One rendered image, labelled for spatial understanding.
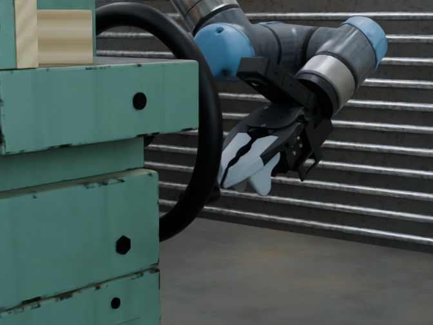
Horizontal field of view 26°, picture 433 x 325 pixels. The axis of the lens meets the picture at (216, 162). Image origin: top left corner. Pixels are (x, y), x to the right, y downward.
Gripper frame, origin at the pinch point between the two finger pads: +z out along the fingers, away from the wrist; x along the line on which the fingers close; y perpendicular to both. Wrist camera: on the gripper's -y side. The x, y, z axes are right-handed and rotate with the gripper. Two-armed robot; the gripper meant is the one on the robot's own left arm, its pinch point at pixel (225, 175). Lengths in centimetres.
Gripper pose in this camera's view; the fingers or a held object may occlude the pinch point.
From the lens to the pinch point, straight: 111.0
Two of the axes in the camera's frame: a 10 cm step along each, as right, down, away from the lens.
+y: 3.2, 8.0, 5.1
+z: -5.6, 5.9, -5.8
